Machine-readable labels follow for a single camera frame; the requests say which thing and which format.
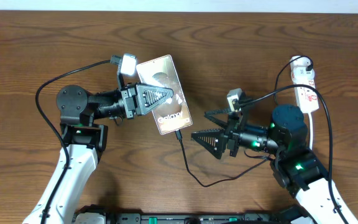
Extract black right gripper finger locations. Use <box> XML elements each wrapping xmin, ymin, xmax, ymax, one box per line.
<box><xmin>191</xmin><ymin>129</ymin><xmax>227</xmax><ymax>159</ymax></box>
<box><xmin>203</xmin><ymin>107</ymin><xmax>234</xmax><ymax>130</ymax></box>

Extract Galaxy smartphone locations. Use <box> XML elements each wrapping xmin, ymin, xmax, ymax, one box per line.
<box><xmin>136</xmin><ymin>55</ymin><xmax>193</xmax><ymax>135</ymax></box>

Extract white power strip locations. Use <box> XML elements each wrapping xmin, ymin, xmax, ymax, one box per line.
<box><xmin>289</xmin><ymin>55</ymin><xmax>320</xmax><ymax>114</ymax></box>

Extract black USB-C charging cable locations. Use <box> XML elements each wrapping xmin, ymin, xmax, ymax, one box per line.
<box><xmin>174</xmin><ymin>56</ymin><xmax>314</xmax><ymax>189</ymax></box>

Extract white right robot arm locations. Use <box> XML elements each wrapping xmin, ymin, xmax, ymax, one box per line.
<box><xmin>191</xmin><ymin>105</ymin><xmax>358</xmax><ymax>223</ymax></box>

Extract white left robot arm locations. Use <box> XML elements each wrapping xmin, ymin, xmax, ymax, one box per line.
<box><xmin>24</xmin><ymin>83</ymin><xmax>173</xmax><ymax>223</ymax></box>

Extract white power strip cord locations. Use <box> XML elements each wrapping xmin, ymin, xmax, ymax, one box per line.
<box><xmin>307</xmin><ymin>112</ymin><xmax>314</xmax><ymax>152</ymax></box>

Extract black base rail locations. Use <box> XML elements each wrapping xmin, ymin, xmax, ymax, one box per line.
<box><xmin>72</xmin><ymin>212</ymin><xmax>286</xmax><ymax>224</ymax></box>

